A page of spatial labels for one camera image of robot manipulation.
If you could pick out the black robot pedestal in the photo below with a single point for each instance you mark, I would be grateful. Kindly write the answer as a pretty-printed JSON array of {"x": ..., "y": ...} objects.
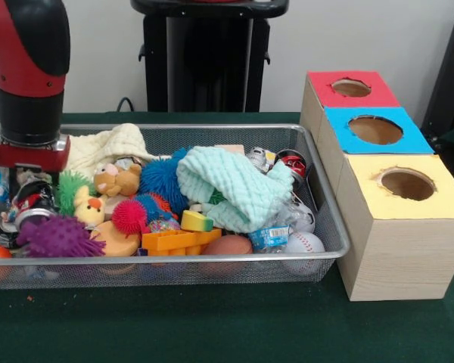
[{"x": 208, "y": 56}]

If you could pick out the orange plastic toy brick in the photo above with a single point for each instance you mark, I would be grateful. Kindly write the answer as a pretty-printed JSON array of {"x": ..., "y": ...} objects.
[{"x": 174, "y": 240}]

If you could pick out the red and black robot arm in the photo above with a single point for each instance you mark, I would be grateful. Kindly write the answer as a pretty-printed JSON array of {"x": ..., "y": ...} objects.
[{"x": 22, "y": 49}]

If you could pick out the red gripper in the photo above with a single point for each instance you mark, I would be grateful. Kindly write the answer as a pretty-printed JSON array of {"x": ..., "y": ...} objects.
[{"x": 26, "y": 159}]

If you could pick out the green spiky rubber ball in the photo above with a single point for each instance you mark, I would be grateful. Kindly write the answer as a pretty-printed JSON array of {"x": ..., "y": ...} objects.
[{"x": 68, "y": 193}]

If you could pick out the mint green waffle cloth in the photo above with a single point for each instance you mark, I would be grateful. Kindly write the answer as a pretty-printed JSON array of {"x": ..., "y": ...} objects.
[{"x": 227, "y": 181}]

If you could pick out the purple spiky rubber ball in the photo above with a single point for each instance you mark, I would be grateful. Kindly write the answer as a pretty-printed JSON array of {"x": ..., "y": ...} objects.
[{"x": 58, "y": 236}]

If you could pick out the blue spiky rubber ball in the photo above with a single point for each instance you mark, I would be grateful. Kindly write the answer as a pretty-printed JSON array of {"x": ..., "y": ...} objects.
[{"x": 160, "y": 177}]

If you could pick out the black silver-topped drink can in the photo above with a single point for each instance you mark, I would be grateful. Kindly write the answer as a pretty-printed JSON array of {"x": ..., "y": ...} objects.
[{"x": 5, "y": 232}]

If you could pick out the black equipment stand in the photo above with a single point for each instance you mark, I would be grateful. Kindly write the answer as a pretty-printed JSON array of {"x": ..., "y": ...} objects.
[{"x": 450, "y": 75}]

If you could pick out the cream waffle cloth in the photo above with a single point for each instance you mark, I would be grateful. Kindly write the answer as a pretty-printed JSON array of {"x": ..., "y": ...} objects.
[{"x": 109, "y": 145}]

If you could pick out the black and red drink can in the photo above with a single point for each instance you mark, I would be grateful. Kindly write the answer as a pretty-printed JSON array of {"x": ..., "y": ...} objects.
[{"x": 34, "y": 200}]

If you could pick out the wooden box with three holes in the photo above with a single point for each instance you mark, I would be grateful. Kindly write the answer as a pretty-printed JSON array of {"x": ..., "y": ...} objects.
[{"x": 401, "y": 257}]

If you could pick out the shallow silver mesh bin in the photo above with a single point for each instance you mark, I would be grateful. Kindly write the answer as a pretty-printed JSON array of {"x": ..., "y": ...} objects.
[{"x": 174, "y": 272}]

